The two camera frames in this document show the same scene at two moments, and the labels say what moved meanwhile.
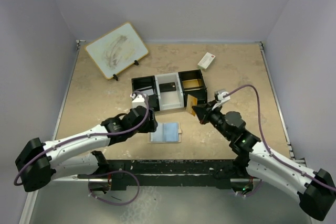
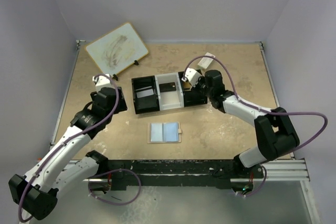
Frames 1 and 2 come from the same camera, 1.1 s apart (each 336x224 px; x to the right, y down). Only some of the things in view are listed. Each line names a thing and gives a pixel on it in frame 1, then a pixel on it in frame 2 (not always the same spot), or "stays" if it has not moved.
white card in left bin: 148,92 stays
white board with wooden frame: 117,50 stays
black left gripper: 150,126 -> 121,106
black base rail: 124,172 stays
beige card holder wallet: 166,132 stays
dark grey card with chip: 167,87 stays
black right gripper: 201,111 -> 203,79
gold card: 191,100 -> 186,85
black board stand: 135,62 stays
